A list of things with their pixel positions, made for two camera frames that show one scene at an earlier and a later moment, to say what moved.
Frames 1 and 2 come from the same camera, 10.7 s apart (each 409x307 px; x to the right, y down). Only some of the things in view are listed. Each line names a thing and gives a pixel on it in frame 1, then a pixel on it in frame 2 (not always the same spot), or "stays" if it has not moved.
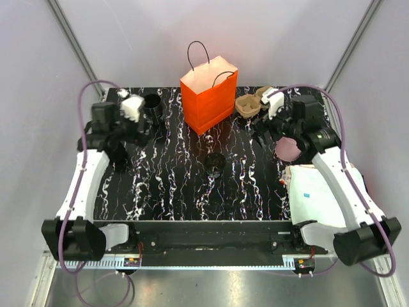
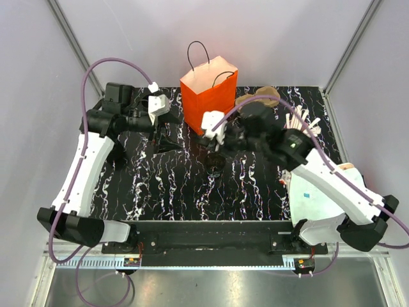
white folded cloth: [311, 198] stays
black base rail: [212, 244] stays
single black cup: [215, 163] stays
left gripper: [137, 137] → [165, 142]
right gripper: [263, 125] → [214, 144]
